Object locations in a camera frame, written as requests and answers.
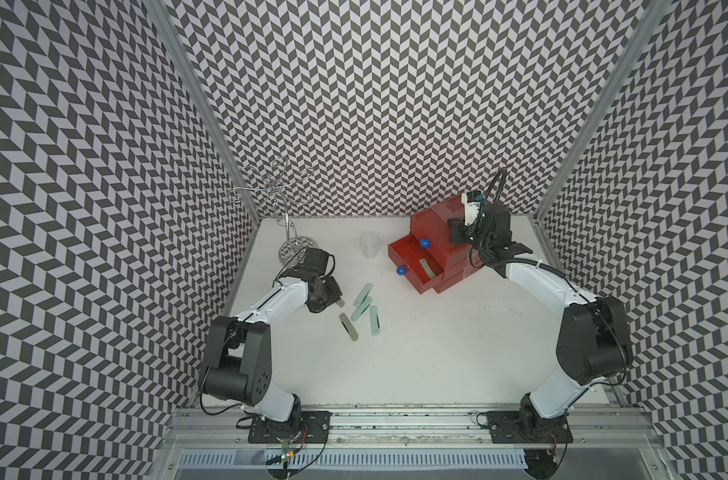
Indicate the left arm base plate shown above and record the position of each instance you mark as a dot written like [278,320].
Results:
[311,427]

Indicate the clear plastic cup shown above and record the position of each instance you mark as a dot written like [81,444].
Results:
[370,243]

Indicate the mint knife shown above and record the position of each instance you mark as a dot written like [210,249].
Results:
[361,309]
[363,294]
[375,320]

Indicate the mint knife upper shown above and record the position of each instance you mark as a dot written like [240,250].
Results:
[363,294]

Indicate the aluminium front rail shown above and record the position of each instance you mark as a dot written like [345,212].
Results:
[415,426]

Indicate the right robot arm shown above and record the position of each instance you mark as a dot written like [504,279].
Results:
[593,343]

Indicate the mint knife middle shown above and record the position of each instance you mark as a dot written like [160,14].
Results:
[361,309]

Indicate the red drawer cabinet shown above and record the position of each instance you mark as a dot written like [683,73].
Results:
[454,272]

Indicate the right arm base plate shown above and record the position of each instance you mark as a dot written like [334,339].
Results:
[527,427]

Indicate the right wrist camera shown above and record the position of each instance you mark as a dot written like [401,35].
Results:
[471,202]

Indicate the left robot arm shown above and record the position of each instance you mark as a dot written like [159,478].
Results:
[237,363]

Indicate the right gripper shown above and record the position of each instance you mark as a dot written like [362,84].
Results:
[455,229]

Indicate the red drawer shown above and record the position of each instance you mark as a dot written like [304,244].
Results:
[405,253]
[432,224]

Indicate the red top drawer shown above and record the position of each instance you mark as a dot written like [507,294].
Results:
[432,224]

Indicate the olive knife top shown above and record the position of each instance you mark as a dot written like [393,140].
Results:
[426,267]

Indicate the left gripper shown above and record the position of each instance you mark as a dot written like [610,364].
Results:
[335,295]

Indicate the mint knife right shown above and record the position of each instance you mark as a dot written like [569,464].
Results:
[375,320]

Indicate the wire mug tree stand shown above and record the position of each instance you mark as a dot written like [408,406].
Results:
[285,192]

